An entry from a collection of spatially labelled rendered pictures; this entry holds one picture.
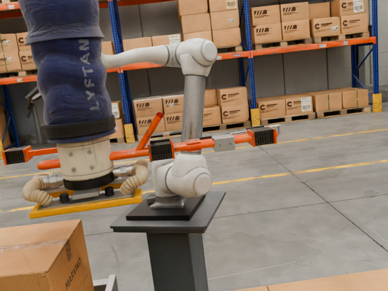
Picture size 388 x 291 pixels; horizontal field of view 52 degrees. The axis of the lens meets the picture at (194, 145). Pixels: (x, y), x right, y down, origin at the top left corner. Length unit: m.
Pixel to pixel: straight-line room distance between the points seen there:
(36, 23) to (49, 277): 0.74
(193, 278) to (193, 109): 0.88
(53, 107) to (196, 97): 0.81
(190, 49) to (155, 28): 7.91
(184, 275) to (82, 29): 1.39
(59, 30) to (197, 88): 0.83
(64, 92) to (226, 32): 7.45
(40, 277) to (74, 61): 0.64
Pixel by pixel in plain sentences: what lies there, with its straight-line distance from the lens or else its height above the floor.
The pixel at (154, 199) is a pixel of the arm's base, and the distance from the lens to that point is 2.15.
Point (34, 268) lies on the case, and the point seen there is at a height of 0.95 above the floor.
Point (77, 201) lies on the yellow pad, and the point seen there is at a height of 1.11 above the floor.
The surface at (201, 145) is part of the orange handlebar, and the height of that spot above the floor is 1.22.
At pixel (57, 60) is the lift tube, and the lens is 1.25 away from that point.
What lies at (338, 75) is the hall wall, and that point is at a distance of 10.69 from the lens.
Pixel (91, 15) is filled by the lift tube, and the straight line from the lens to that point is 1.29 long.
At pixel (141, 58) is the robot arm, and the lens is 1.93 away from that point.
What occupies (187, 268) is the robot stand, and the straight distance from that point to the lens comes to 2.16.
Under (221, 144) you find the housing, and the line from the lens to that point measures 1.35.
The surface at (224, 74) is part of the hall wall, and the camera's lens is 9.86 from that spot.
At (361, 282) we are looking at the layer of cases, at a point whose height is 0.54.
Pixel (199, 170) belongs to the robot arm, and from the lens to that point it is 1.85.
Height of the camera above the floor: 1.49
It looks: 12 degrees down
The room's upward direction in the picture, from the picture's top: 7 degrees counter-clockwise
